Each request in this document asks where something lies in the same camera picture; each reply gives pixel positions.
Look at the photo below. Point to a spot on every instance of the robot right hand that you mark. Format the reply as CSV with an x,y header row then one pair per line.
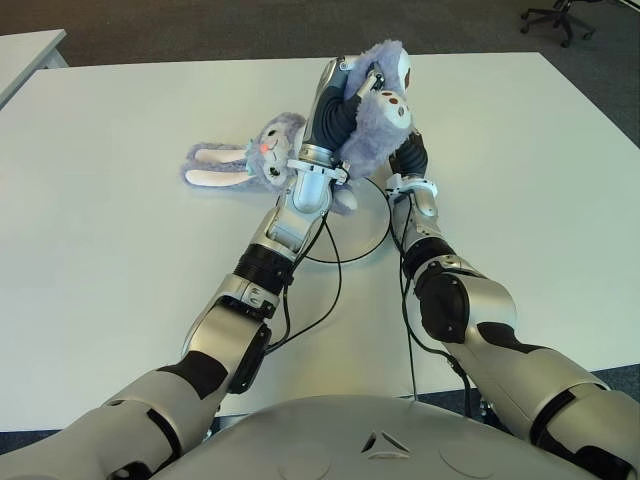
x,y
412,157

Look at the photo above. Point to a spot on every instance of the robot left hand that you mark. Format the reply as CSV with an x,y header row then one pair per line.
x,y
327,120

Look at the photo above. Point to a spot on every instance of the purple plush rabbit doll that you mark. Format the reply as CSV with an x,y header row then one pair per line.
x,y
370,135

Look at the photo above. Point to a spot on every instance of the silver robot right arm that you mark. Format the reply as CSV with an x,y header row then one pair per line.
x,y
495,305

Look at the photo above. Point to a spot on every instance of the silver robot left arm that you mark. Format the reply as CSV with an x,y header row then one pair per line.
x,y
220,330

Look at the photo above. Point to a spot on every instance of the white plate black rim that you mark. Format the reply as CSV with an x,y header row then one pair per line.
x,y
362,230

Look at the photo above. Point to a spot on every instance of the black office chair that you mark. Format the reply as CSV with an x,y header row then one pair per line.
x,y
560,20

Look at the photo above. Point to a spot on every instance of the silver robot torso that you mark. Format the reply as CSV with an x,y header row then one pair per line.
x,y
350,440

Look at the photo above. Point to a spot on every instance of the white side desk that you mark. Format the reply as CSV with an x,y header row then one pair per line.
x,y
25,60

